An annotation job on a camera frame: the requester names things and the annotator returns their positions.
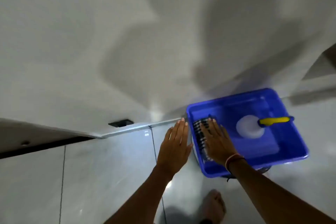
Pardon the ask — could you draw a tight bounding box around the black thread wristband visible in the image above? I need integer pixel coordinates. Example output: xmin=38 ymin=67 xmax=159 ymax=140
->
xmin=226 ymin=157 xmax=247 ymax=182

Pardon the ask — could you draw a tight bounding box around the blue plastic paint tray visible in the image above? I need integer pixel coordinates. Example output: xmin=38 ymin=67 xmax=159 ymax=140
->
xmin=186 ymin=88 xmax=310 ymax=179

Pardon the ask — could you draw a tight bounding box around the person's right forearm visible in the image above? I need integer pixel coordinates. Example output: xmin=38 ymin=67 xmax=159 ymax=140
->
xmin=227 ymin=158 xmax=336 ymax=224

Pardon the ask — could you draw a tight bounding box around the person's left hand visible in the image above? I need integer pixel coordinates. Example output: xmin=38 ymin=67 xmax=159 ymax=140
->
xmin=156 ymin=117 xmax=194 ymax=177

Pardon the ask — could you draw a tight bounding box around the person's left forearm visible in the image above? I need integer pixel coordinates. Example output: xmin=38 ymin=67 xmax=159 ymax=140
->
xmin=104 ymin=164 xmax=176 ymax=224

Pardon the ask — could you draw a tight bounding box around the orange thread wristband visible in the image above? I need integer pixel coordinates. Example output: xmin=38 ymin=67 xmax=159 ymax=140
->
xmin=225 ymin=153 xmax=243 ymax=169

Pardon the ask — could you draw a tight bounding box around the person's bare foot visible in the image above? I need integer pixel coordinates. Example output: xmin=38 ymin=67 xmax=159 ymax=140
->
xmin=200 ymin=189 xmax=227 ymax=224

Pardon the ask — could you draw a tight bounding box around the black ribbed tray grid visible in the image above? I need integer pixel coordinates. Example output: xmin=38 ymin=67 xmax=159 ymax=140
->
xmin=193 ymin=117 xmax=219 ymax=163

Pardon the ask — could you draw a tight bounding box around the black wall socket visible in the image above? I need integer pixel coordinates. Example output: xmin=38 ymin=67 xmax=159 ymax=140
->
xmin=108 ymin=119 xmax=134 ymax=128

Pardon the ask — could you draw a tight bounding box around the person's right hand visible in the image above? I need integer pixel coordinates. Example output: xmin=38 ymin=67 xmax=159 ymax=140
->
xmin=199 ymin=117 xmax=238 ymax=166

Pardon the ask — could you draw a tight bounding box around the white paint roller yellow handle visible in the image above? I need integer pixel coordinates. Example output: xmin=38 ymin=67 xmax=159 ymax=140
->
xmin=235 ymin=115 xmax=295 ymax=139

